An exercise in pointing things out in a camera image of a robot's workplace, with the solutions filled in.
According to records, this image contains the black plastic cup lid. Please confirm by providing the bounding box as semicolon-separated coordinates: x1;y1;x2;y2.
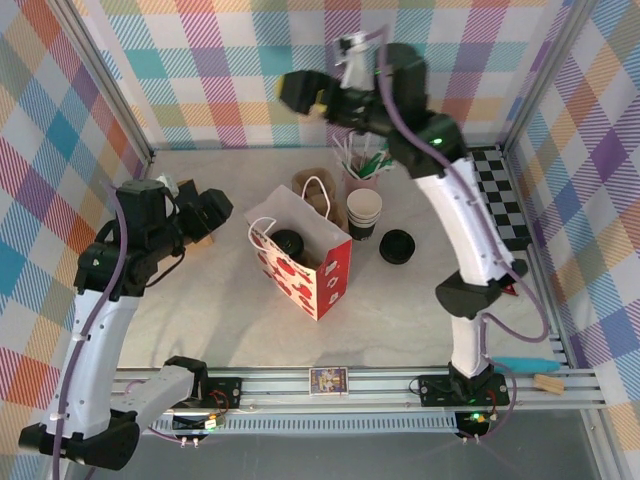
271;228;307;260

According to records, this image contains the white red paper bag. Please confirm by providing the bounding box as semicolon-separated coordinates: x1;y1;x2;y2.
243;174;354;322

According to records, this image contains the brown box of black napkins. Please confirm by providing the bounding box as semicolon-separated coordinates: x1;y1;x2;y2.
175;178;217;247

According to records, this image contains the green wrapped straw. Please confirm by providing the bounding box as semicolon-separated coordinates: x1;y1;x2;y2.
367;148;392;176
360;158;397;179

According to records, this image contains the pink straw holder cup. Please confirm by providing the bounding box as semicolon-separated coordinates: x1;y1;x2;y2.
342;167;382;194

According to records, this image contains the stack of paper cups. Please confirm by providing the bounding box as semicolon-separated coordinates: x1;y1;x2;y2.
346;188;384;221

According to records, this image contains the black grey chessboard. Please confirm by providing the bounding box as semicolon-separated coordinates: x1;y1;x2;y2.
467;147;532;254

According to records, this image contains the stack of black lids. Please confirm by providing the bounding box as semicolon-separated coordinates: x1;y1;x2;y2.
378;228;417;265

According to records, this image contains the small picture card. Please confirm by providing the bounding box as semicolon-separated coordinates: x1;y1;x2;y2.
308;366;350;399

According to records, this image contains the black controller board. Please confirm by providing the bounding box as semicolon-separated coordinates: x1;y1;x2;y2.
455;410;490;432
172;412;221;434

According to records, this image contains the teal pen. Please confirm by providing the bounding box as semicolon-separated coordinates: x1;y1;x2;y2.
492;355;560;373

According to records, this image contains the wooden block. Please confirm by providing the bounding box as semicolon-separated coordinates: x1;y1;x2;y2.
532;373;566;396

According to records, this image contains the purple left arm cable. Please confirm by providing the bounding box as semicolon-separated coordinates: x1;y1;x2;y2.
49;179;179;480

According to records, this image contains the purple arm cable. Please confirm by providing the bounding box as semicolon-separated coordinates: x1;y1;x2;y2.
367;24;549;444
49;179;179;480

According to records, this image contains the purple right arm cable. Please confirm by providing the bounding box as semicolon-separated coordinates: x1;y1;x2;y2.
367;24;549;444

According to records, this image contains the aluminium frame post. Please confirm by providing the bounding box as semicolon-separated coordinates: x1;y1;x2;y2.
49;0;154;166
497;0;599;159

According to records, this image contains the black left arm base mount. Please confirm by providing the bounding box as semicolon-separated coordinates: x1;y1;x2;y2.
197;375;245;409

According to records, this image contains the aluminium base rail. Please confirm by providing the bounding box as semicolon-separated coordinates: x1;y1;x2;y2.
114;366;601;412

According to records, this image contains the grey slotted cable duct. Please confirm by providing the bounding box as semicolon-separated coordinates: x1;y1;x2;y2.
142;417;461;437

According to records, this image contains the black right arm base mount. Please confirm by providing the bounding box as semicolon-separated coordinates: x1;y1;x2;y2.
409;374;511;407

